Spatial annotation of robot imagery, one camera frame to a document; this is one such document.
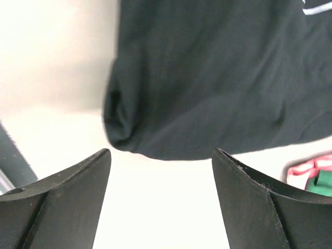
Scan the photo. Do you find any folded pink t shirt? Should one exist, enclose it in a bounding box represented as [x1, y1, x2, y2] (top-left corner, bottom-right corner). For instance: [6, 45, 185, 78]
[286, 154, 331, 190]

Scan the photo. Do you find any black t shirt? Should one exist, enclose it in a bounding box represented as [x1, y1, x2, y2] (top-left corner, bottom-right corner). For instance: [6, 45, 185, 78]
[104, 0, 331, 160]

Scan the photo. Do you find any folded green t shirt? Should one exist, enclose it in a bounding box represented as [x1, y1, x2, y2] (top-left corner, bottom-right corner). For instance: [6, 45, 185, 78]
[306, 170, 331, 197]

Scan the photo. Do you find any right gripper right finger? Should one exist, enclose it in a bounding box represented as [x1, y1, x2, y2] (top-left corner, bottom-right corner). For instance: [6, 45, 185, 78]
[212, 149, 331, 249]

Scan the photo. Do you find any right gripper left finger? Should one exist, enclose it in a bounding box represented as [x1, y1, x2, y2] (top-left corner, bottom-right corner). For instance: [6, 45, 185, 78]
[1, 149, 111, 249]

